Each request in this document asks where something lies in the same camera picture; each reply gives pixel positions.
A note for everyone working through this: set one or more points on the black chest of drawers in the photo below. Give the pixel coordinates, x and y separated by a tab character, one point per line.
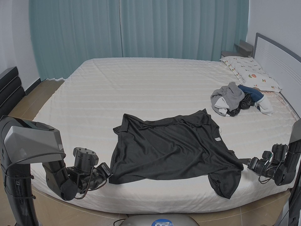
10	90

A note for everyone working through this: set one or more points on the black T-shirt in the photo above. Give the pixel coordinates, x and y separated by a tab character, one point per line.
169	147

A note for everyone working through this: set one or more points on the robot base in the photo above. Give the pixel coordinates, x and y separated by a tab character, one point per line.
145	220

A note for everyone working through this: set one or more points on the pile of clothes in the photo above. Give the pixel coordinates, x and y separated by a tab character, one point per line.
232	95

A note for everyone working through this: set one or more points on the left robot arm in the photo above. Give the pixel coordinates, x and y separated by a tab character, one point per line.
30	140

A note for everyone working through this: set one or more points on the grey bedside table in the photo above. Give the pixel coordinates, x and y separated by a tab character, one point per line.
243	46

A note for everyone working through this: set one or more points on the blue-green curtain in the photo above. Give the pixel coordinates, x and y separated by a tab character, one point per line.
75	32
183	20

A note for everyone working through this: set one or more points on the white printed pillow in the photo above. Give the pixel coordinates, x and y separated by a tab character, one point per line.
251	72

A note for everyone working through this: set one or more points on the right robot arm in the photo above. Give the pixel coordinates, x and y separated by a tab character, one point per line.
289	168

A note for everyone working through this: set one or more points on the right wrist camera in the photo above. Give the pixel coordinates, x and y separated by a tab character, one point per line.
267	155

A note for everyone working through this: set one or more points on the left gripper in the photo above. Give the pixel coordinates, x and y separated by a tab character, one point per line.
100	176

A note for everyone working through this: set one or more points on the bed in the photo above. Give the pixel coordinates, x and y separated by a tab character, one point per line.
141	90

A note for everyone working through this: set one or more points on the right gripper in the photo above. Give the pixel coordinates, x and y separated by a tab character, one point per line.
257	166

